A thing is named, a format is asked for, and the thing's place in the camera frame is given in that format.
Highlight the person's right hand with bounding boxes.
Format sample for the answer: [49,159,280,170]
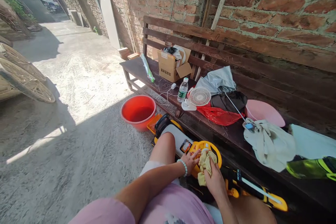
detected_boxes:
[203,155,227,200]

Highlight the person's left hand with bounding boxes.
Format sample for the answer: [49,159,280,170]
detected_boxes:
[181,149,202,175]

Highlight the yellow rag cloth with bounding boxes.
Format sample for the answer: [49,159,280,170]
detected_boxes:
[197,149,218,187]

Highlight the yellow toy ride-on car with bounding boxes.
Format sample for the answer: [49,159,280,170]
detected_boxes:
[146,113,289,213]

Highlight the red plastic bag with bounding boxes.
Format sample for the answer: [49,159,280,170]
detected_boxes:
[196,104,246,127]

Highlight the beige crumpled cloth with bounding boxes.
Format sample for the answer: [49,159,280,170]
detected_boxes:
[243,119,296,173]

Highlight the person's legs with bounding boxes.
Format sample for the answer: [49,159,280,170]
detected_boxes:
[68,131,278,224]

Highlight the black fabric bag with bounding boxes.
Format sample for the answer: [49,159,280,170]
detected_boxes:
[210,91,248,114]

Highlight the small white desk fan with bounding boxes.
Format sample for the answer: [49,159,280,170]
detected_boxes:
[181,87,212,111]

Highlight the pink plastic basin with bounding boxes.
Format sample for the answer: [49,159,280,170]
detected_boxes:
[244,99,286,128]

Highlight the clear water bottle green label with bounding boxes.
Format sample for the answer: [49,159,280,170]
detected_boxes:
[177,77,189,103]

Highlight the grey open umbrella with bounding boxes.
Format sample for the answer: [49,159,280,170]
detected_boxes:
[195,65,253,128]

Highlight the red plastic bucket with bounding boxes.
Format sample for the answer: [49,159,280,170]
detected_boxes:
[120,94,157,133]

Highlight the green and black shoe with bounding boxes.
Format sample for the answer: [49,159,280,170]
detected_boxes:
[286,156,336,182]

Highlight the white sheet cloth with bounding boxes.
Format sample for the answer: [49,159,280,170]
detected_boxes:
[288,124,336,160]

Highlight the open cardboard box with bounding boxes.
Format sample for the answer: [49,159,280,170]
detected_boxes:
[152,44,193,83]

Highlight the green and white folded umbrella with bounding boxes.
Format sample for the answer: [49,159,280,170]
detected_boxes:
[140,53,156,83]

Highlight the white round plate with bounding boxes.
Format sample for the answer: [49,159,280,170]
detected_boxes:
[173,45,187,64]

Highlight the dark wooden bench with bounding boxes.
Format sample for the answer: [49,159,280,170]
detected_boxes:
[119,15,336,224]

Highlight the loose red bricks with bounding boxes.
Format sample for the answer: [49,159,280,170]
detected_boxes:
[117,47,140,61]

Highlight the wooden poles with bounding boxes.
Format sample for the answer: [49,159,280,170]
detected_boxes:
[191,0,235,82]

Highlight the white board panel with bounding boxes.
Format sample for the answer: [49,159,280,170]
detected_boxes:
[100,0,121,50]

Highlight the wooden cart wheels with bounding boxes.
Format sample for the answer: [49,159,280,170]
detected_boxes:
[0,35,56,104]

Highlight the green plants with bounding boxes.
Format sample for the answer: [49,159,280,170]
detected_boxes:
[0,0,36,22]

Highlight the white charger with cable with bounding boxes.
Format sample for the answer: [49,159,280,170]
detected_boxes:
[156,82,179,107]

